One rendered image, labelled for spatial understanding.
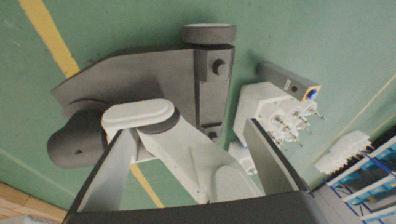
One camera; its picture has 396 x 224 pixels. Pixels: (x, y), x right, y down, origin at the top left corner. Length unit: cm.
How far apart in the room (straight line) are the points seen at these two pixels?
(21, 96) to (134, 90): 55
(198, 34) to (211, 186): 40
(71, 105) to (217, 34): 53
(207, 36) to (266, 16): 41
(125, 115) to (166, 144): 14
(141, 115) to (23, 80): 59
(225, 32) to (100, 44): 48
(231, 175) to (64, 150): 43
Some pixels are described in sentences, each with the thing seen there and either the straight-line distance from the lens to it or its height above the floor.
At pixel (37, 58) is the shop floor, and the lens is 78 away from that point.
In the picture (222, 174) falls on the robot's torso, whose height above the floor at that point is 53.
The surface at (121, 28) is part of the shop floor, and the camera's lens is 63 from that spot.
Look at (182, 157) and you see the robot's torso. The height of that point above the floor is 44.
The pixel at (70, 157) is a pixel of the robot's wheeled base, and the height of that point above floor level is 35.
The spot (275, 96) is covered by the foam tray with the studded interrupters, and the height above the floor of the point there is 17.
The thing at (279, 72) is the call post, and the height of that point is 15.
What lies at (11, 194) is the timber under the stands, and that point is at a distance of 165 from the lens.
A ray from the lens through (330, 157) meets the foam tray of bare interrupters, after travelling 344.
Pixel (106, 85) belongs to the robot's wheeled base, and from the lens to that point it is 52.
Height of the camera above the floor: 61
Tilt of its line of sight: 50 degrees down
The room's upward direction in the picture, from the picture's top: 157 degrees clockwise
